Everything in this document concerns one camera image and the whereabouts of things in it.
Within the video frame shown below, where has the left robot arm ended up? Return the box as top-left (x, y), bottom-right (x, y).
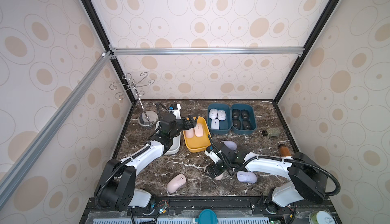
top-left (94, 113), bottom-right (199, 211)

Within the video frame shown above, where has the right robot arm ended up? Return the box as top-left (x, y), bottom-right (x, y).
top-left (204, 143), bottom-right (341, 213)

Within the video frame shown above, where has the teal round lid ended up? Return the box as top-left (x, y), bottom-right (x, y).
top-left (195, 209), bottom-right (218, 224)

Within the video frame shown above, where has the left teal storage box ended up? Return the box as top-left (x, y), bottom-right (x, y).
top-left (206, 103), bottom-right (233, 135)

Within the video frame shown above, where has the orange spice jar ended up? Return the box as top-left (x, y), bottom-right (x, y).
top-left (278, 144), bottom-right (292, 157)

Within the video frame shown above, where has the yellow storage box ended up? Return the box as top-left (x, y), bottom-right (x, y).
top-left (184, 116), bottom-right (211, 153)

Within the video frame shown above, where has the pink mouse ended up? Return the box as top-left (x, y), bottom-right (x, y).
top-left (194, 123), bottom-right (204, 137)
top-left (184, 128), bottom-right (195, 139)
top-left (167, 174), bottom-right (187, 193)
top-left (214, 173), bottom-right (223, 180)

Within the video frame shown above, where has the metal wire hook stand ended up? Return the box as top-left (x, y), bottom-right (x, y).
top-left (109, 72), bottom-right (158, 128)

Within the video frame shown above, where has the glass jar of green herbs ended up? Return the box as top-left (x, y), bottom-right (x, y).
top-left (262, 128), bottom-right (281, 138)

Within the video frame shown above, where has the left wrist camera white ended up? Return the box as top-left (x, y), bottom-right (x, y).
top-left (169, 104), bottom-right (181, 119)

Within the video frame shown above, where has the purple mouse lower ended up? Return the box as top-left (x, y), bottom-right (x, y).
top-left (237, 171), bottom-right (258, 184)

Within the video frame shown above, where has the white mouse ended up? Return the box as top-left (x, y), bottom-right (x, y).
top-left (208, 108), bottom-right (218, 119)
top-left (217, 110), bottom-right (226, 121)
top-left (211, 119), bottom-right (220, 130)

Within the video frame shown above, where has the purple mouse upper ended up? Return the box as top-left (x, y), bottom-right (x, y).
top-left (222, 141), bottom-right (237, 150)

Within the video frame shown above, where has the right teal storage box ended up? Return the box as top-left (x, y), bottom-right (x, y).
top-left (231, 104), bottom-right (257, 135)

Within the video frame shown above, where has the white storage box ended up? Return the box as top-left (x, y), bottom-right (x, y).
top-left (164, 122), bottom-right (181, 155)

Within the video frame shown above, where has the purple mouse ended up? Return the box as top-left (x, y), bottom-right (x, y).
top-left (237, 171), bottom-right (258, 184)
top-left (222, 141), bottom-right (237, 150)

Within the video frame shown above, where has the left diagonal aluminium bar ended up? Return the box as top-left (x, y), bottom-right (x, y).
top-left (1, 50), bottom-right (113, 208)

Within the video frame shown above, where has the teal storage box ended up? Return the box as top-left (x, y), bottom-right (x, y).
top-left (231, 104), bottom-right (257, 135)
top-left (206, 103), bottom-right (233, 135)

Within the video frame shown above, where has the black mouse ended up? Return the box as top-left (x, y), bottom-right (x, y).
top-left (242, 120), bottom-right (252, 131)
top-left (233, 119), bottom-right (241, 130)
top-left (232, 109), bottom-right (241, 119)
top-left (240, 110), bottom-right (250, 120)

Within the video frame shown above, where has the horizontal aluminium frame bar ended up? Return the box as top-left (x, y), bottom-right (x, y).
top-left (113, 46), bottom-right (305, 55)

